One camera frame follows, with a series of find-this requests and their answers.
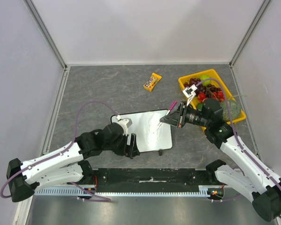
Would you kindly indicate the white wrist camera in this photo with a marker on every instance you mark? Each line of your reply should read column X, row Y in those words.
column 189, row 93
column 125, row 123

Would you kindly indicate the right aluminium frame post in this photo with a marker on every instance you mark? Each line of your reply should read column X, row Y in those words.
column 253, row 25

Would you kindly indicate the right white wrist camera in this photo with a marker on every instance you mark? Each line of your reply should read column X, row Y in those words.
column 189, row 93

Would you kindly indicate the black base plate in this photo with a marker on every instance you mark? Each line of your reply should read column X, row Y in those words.
column 151, row 180

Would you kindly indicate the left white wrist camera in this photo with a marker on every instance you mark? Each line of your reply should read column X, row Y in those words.
column 125, row 123

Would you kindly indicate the green netted melon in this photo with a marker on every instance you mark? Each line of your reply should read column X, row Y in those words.
column 234, row 106

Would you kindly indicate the pink whiteboard marker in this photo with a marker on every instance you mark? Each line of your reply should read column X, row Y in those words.
column 168, row 111

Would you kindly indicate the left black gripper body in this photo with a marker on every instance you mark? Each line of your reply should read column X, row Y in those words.
column 127, row 149

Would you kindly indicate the yellow plastic tray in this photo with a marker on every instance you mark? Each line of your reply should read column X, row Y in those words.
column 212, row 74

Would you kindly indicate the dark green lime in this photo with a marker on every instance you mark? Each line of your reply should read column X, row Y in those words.
column 199, row 106

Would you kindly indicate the aluminium frame post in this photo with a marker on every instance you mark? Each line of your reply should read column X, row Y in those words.
column 253, row 25
column 40, row 23

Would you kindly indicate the yellow candy packet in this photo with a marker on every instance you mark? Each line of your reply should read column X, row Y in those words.
column 151, row 83

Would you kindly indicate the slotted cable duct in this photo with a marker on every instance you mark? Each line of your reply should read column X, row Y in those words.
column 75, row 191

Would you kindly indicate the light green pear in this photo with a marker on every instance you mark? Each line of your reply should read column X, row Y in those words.
column 205, row 80

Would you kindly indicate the left aluminium frame post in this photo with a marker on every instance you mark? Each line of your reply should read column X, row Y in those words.
column 40, row 23

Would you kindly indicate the white whiteboard black frame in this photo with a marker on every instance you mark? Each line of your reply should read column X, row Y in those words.
column 149, row 136

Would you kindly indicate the purple grape bunch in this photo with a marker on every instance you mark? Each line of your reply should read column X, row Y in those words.
column 200, row 88

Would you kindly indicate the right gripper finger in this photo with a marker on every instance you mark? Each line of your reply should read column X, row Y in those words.
column 174, row 113
column 171, row 121

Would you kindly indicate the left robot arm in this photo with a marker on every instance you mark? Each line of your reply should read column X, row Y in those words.
column 69, row 163

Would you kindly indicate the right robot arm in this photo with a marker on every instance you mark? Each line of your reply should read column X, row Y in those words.
column 267, row 204

